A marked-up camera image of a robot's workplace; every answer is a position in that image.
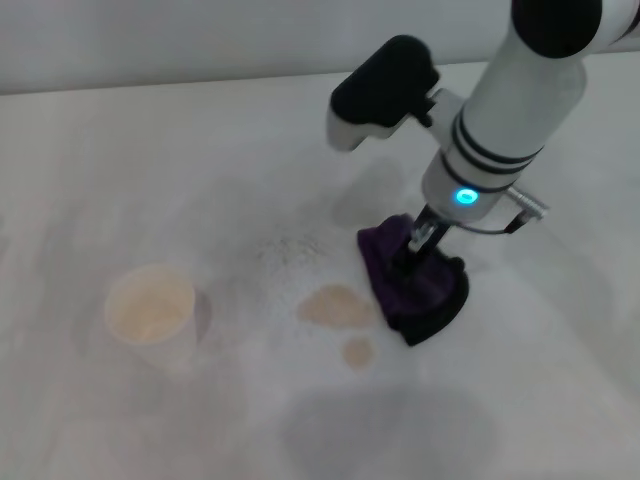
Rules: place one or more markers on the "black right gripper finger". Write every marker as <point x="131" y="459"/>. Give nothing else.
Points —
<point x="406" y="267"/>

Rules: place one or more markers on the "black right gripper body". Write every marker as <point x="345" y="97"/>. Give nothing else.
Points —
<point x="427" y="232"/>

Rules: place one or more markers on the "purple rag black edge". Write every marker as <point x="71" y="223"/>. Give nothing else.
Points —
<point x="425" y="300"/>

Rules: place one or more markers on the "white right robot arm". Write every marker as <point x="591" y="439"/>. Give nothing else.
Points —
<point x="520" y="110"/>

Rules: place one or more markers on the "large brown water stain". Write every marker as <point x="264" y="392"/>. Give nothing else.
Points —
<point x="332" y="306"/>

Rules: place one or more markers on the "translucent plastic cup brown water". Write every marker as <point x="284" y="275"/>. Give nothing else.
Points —
<point x="150" y="305"/>

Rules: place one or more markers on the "black white wrist camera box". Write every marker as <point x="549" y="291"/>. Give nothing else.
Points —
<point x="382" y="87"/>

